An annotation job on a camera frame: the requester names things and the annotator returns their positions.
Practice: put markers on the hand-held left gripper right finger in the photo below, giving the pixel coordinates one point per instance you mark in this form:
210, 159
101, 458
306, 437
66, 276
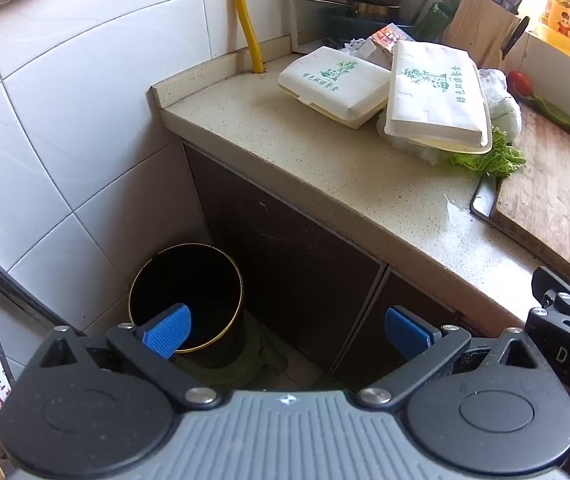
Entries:
407, 330

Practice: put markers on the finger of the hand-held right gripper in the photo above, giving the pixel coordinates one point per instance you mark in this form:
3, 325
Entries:
560, 292

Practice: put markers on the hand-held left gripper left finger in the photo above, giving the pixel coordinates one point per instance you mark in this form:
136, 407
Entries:
170, 330

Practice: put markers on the black trash bin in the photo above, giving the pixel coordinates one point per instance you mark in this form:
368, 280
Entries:
215, 280

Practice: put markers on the napa cabbage leaves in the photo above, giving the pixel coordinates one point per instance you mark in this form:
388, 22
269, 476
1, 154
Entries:
485, 160

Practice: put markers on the small napa cabbage head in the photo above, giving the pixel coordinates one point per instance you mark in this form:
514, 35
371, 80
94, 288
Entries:
507, 117

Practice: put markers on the clear plastic bag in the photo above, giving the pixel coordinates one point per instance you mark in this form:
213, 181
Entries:
492, 82

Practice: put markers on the white takeout box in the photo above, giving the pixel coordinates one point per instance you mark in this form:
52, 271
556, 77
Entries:
335, 85
435, 100

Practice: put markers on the dark brown cabinet door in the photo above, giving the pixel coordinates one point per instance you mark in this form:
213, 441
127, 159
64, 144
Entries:
275, 260
365, 310

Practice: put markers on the wooden cutting board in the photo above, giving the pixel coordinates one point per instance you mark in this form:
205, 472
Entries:
555, 195

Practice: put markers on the green pepper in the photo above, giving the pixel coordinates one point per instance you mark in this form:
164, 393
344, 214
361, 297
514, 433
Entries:
555, 112

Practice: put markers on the red tomato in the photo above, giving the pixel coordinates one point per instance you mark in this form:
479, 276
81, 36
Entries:
519, 82

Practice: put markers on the wooden knife block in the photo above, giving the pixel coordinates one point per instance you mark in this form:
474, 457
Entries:
480, 25

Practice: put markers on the white crumpled wrapper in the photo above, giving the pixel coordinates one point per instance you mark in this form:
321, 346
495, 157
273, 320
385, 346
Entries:
357, 49

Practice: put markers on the red snack packet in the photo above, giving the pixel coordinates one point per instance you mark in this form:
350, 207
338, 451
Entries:
390, 37

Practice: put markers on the dark green vegetables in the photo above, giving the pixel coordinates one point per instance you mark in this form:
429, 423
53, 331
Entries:
435, 20

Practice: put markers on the yellow pipe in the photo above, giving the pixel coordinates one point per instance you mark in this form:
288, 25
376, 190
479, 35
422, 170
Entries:
250, 35

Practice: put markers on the white dish rack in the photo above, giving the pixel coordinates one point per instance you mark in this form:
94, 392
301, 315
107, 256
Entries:
293, 10

